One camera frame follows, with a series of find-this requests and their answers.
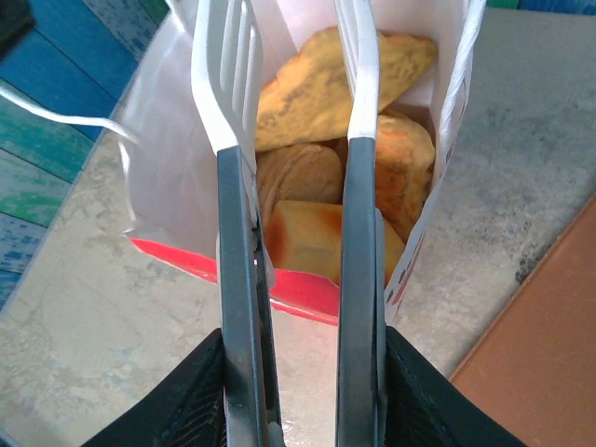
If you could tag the brown serving tray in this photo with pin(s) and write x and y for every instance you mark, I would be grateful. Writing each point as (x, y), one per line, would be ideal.
(535, 335)

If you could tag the square loaf fake bread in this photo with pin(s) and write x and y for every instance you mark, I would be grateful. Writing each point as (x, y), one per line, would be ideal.
(302, 237)

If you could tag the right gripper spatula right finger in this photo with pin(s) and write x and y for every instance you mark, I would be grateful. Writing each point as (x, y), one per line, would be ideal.
(361, 279)

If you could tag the yellow fake bread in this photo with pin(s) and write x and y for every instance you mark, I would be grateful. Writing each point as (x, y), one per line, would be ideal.
(307, 93)

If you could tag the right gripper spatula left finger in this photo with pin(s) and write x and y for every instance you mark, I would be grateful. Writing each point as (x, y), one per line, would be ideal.
(242, 279)

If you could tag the ribbed spiral fake bread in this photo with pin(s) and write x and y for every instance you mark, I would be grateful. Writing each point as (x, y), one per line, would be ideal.
(298, 172)

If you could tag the red and white paper bag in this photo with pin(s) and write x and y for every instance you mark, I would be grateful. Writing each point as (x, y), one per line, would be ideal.
(172, 163)

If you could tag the striped croissant fake bread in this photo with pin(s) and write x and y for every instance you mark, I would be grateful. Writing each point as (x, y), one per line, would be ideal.
(400, 177)

